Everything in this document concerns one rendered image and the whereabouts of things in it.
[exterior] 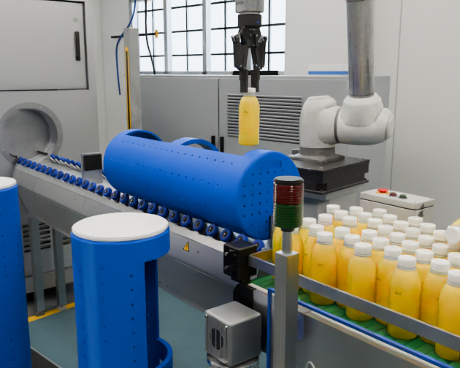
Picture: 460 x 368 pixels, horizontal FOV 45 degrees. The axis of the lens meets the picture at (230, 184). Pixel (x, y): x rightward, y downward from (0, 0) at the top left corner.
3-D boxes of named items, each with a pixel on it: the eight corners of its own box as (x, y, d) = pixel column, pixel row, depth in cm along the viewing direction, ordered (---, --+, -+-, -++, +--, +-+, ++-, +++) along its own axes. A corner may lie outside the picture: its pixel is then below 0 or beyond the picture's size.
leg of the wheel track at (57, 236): (64, 306, 353) (58, 211, 341) (68, 309, 349) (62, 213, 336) (55, 308, 350) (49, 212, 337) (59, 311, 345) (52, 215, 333)
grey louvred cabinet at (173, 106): (177, 226, 535) (174, 74, 506) (378, 284, 390) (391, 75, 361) (131, 238, 496) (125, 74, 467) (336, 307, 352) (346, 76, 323)
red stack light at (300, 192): (288, 196, 119) (288, 178, 118) (309, 201, 114) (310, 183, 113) (266, 201, 115) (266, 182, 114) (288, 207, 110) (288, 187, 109)
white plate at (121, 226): (79, 242, 144) (80, 247, 144) (180, 231, 155) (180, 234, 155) (65, 217, 169) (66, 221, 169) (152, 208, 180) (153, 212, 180)
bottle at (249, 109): (242, 142, 181) (242, 92, 178) (261, 143, 179) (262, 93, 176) (236, 145, 175) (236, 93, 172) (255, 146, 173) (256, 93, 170)
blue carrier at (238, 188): (161, 190, 250) (160, 127, 245) (301, 233, 184) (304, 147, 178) (103, 198, 233) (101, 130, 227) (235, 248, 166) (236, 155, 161)
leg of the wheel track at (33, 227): (43, 312, 345) (36, 215, 332) (47, 315, 340) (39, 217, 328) (33, 315, 341) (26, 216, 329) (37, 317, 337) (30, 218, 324)
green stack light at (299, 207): (288, 218, 120) (288, 196, 119) (309, 225, 115) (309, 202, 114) (266, 223, 116) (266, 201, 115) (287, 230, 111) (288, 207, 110)
